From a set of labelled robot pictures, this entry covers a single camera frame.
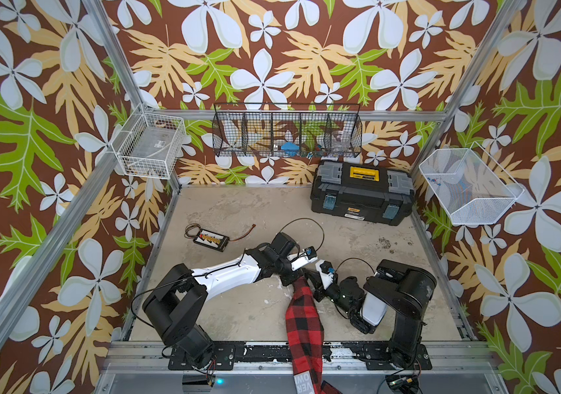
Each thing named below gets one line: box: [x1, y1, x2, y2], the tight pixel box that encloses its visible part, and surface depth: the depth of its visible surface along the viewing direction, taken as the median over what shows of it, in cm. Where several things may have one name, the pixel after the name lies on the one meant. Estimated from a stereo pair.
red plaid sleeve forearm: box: [284, 276, 343, 394], surface depth 76 cm
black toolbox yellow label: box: [310, 160, 416, 226], surface depth 100 cm
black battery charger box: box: [192, 228, 230, 252], surface depth 101 cm
